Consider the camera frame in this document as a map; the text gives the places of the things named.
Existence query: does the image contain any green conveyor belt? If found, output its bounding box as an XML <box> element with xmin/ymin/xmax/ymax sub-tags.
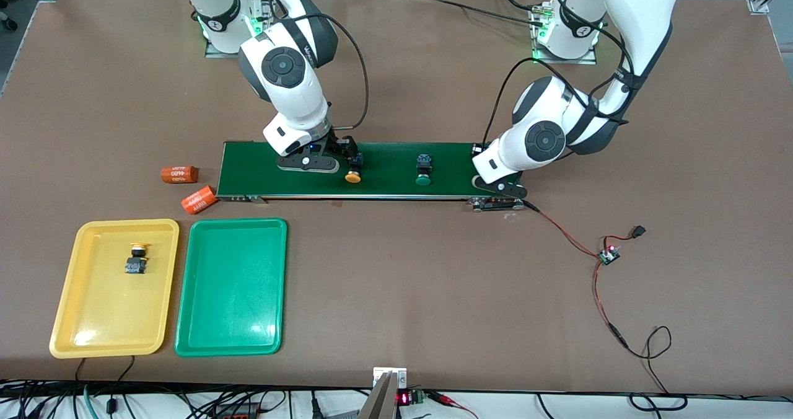
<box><xmin>215</xmin><ymin>140</ymin><xmax>525</xmax><ymax>213</ymax></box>

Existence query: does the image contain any green plastic tray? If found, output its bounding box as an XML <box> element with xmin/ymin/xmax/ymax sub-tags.
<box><xmin>174</xmin><ymin>218</ymin><xmax>289</xmax><ymax>358</ymax></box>

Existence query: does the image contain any red clip lead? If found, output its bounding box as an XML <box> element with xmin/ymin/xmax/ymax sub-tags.
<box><xmin>427</xmin><ymin>391</ymin><xmax>479</xmax><ymax>419</ymax></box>

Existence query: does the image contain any red power strip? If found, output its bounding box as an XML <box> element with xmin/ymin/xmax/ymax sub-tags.
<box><xmin>211</xmin><ymin>404</ymin><xmax>264</xmax><ymax>419</ymax></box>

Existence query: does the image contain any yellow plastic tray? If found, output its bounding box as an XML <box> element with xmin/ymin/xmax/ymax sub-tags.
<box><xmin>49</xmin><ymin>219</ymin><xmax>180</xmax><ymax>359</ymax></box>

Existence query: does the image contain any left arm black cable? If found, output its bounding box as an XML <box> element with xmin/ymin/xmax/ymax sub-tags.
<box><xmin>480</xmin><ymin>0</ymin><xmax>633</xmax><ymax>153</ymax></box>

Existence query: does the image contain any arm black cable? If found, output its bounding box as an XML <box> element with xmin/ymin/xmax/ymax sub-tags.
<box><xmin>273</xmin><ymin>0</ymin><xmax>370</xmax><ymax>130</ymax></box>
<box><xmin>480</xmin><ymin>0</ymin><xmax>633</xmax><ymax>153</ymax></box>

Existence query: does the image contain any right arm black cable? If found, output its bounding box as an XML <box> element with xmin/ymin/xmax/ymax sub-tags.
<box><xmin>273</xmin><ymin>0</ymin><xmax>370</xmax><ymax>130</ymax></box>

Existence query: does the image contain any red black conveyor wire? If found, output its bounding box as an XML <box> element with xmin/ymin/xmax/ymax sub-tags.
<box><xmin>520</xmin><ymin>200</ymin><xmax>605</xmax><ymax>258</ymax></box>

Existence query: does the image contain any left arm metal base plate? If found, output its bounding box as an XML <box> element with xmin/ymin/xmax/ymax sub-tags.
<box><xmin>530</xmin><ymin>1</ymin><xmax>598</xmax><ymax>65</ymax></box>

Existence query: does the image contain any black cable on table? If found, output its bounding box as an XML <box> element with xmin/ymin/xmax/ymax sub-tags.
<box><xmin>427</xmin><ymin>0</ymin><xmax>549</xmax><ymax>24</ymax></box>

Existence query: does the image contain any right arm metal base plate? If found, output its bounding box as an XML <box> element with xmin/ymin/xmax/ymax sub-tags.
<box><xmin>204</xmin><ymin>0</ymin><xmax>278</xmax><ymax>59</ymax></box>

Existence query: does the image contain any black plug with wire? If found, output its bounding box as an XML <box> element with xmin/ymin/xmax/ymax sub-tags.
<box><xmin>610</xmin><ymin>224</ymin><xmax>647</xmax><ymax>244</ymax></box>

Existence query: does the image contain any red black power wire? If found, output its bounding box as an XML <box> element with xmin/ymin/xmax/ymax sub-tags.
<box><xmin>592</xmin><ymin>261</ymin><xmax>688</xmax><ymax>411</ymax></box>

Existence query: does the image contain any grey metal camera bracket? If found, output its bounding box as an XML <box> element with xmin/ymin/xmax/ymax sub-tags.
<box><xmin>358</xmin><ymin>367</ymin><xmax>408</xmax><ymax>419</ymax></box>

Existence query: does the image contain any teal cable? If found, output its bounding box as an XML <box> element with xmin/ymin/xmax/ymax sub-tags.
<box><xmin>82</xmin><ymin>383</ymin><xmax>101</xmax><ymax>419</ymax></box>

